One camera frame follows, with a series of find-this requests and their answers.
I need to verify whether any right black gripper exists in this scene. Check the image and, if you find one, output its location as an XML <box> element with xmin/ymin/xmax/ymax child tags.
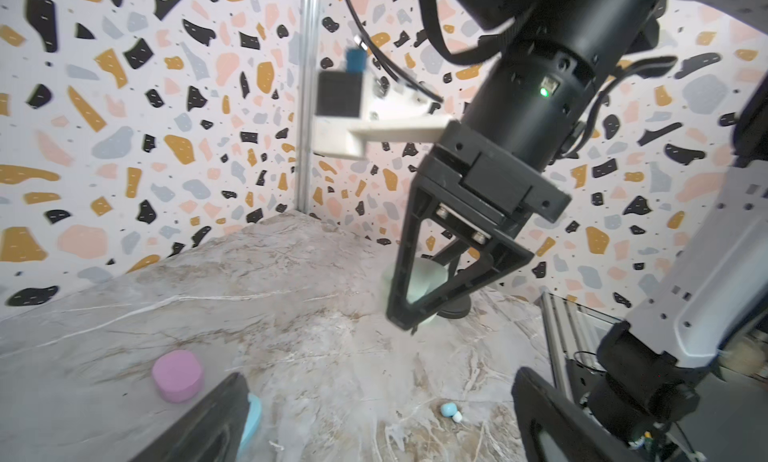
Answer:
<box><xmin>386</xmin><ymin>118</ymin><xmax>571</xmax><ymax>330</ymax></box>

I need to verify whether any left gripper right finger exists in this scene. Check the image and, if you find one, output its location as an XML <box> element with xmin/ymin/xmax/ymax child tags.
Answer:
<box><xmin>511</xmin><ymin>367</ymin><xmax>648</xmax><ymax>461</ymax></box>

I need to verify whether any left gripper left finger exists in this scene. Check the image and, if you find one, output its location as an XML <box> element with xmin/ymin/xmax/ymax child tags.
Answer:
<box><xmin>132</xmin><ymin>373</ymin><xmax>250</xmax><ymax>462</ymax></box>

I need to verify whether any blue charging case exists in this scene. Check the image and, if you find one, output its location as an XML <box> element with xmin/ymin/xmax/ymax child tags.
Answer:
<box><xmin>238</xmin><ymin>393</ymin><xmax>263</xmax><ymax>455</ymax></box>

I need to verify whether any pink charging case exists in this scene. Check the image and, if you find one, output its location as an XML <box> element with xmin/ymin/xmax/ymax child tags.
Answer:
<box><xmin>151</xmin><ymin>350</ymin><xmax>204</xmax><ymax>403</ymax></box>

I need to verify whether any blue earbud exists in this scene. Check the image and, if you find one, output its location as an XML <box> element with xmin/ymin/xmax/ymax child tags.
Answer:
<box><xmin>440</xmin><ymin>402</ymin><xmax>463</xmax><ymax>423</ymax></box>

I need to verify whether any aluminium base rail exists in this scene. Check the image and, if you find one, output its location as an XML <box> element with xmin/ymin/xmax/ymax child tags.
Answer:
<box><xmin>536</xmin><ymin>291</ymin><xmax>619</xmax><ymax>406</ymax></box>

